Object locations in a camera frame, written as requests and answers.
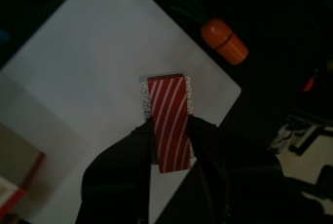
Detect small orange red object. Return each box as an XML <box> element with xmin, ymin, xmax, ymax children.
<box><xmin>302</xmin><ymin>67</ymin><xmax>323</xmax><ymax>93</ymax></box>

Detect small blue piece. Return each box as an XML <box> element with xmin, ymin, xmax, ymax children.
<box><xmin>0</xmin><ymin>28</ymin><xmax>11</xmax><ymax>46</ymax></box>

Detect white toy rice block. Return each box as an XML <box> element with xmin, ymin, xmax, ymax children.
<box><xmin>138</xmin><ymin>75</ymin><xmax>194</xmax><ymax>121</ymax></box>

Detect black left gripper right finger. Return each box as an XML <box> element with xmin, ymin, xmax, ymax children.
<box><xmin>155</xmin><ymin>114</ymin><xmax>305</xmax><ymax>224</ymax></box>

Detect orange toy carrot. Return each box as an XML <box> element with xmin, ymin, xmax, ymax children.
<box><xmin>169</xmin><ymin>0</ymin><xmax>252</xmax><ymax>67</ymax></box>

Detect red-fronted wooden drawer with knob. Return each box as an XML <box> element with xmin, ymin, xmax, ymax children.
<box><xmin>0</xmin><ymin>122</ymin><xmax>47</xmax><ymax>224</ymax></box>

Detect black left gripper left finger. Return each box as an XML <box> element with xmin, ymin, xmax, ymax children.
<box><xmin>75</xmin><ymin>116</ymin><xmax>159</xmax><ymax>224</ymax></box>

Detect white cutting board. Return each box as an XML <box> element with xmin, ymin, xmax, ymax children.
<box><xmin>0</xmin><ymin>0</ymin><xmax>242</xmax><ymax>224</ymax></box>

